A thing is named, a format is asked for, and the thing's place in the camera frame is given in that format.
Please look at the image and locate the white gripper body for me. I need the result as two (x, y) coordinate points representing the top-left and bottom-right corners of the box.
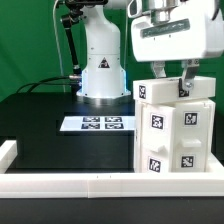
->
(130, 0), (224, 62)

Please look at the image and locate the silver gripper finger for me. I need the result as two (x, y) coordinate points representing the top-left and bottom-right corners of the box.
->
(178, 59), (199, 97)
(150, 61), (166, 78)

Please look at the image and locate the small white cabinet top box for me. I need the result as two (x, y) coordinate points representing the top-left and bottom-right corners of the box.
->
(133, 76), (216, 104)

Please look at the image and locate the white cabinet body box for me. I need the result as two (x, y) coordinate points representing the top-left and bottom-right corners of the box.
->
(133, 97), (216, 174)

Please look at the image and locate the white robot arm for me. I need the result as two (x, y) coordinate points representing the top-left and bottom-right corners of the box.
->
(78, 0), (224, 104)

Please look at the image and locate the white marker sheet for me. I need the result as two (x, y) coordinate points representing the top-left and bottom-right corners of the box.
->
(60, 116), (135, 132)

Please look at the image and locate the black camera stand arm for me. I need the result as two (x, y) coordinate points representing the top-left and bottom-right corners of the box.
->
(61, 0), (109, 75)

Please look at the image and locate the white hanging cable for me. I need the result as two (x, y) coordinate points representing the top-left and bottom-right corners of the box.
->
(52, 0), (67, 94)

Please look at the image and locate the black cable bundle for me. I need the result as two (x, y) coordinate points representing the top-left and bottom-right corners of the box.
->
(15, 75), (82, 94)

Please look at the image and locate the white U-shaped fence frame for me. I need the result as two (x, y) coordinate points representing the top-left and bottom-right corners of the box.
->
(0, 140), (224, 198)

